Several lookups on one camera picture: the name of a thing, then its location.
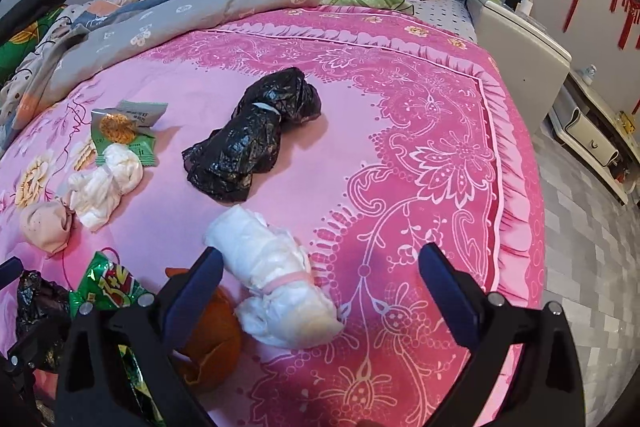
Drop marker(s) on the green flowered cloth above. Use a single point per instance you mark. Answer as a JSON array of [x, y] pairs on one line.
[[20, 44]]

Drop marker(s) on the small yellow toy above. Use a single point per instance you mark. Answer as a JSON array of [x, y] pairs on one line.
[[622, 119]]

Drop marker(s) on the pale green printed wrapper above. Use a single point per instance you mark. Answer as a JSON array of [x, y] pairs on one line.
[[145, 112]]

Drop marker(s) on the small black plastic bag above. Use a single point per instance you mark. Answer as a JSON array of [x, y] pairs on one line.
[[42, 307]]

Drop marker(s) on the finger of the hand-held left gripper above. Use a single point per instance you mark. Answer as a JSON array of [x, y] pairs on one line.
[[22, 354], [10, 272]]

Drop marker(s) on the orange crumpled bag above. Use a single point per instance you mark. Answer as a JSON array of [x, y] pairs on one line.
[[215, 337]]

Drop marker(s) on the white bedside cabinet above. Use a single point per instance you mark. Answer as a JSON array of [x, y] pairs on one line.
[[520, 52]]

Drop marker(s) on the green yellow flat wrapper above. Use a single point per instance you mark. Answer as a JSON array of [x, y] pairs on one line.
[[136, 379]]

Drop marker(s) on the white plastic bag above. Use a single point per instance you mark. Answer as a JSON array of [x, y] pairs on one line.
[[275, 277]]

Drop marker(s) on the green cookie snack wrapper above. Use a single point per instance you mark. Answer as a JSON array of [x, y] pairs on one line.
[[115, 132]]

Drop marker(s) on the white tv stand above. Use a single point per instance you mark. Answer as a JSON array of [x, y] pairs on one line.
[[590, 132]]

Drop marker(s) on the white knotted cloth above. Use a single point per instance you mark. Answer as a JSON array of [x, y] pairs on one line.
[[105, 184]]

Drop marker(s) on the black clothing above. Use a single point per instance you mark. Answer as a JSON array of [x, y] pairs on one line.
[[30, 7]]

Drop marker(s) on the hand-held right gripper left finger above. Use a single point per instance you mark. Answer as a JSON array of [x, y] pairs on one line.
[[192, 299]]

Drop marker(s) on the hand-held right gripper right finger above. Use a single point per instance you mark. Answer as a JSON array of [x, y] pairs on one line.
[[445, 292]]

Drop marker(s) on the pink floral bedsheet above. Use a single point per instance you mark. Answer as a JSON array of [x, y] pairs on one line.
[[200, 72]]

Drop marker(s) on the small clear bottle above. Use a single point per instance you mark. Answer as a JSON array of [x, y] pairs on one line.
[[590, 74]]

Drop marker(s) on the light green floral cloth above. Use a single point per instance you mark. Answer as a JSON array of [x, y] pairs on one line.
[[365, 1]]

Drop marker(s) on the large black crumpled bag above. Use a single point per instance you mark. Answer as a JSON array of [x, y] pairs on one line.
[[255, 132]]

